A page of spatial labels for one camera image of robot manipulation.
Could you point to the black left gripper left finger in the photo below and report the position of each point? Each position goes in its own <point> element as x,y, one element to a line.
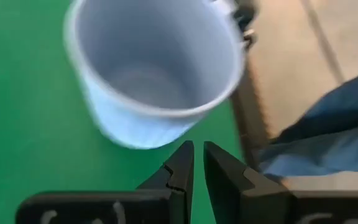
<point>176,183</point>

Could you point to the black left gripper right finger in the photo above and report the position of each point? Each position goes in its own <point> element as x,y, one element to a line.
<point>228,186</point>

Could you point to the light blue mug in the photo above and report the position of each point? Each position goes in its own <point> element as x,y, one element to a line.
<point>157,62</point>

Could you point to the pale blue-green cloth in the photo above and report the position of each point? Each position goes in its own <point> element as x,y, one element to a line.
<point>328,140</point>

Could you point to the green table mat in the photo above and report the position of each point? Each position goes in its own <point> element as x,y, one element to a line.
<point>26,109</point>

